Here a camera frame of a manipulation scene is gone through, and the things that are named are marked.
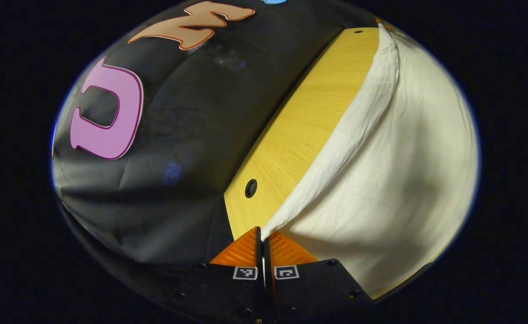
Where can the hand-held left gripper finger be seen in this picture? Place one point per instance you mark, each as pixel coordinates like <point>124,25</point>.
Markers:
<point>267,256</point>
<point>259,252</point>

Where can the black backdrop cloth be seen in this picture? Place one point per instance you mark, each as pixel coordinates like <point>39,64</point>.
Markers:
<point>192,135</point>

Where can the white jeans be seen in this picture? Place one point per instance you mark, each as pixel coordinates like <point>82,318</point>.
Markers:
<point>403,157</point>

